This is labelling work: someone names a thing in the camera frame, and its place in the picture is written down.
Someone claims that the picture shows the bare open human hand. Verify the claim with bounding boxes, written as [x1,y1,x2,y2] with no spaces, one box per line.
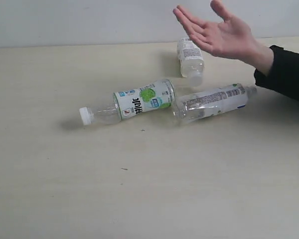
[173,0,274,75]

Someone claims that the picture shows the small clear white-label bottle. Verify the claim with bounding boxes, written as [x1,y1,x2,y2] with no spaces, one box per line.
[177,37,205,87]

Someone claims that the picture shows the clear bottle barcode label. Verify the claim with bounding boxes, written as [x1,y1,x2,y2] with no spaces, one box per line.
[171,83,257,125]

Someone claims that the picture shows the green lime label bottle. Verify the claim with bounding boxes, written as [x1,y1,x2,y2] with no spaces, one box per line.
[79,79,175,125]

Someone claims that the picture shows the black sleeved forearm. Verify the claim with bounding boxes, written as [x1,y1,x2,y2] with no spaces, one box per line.
[254,45,299,102]

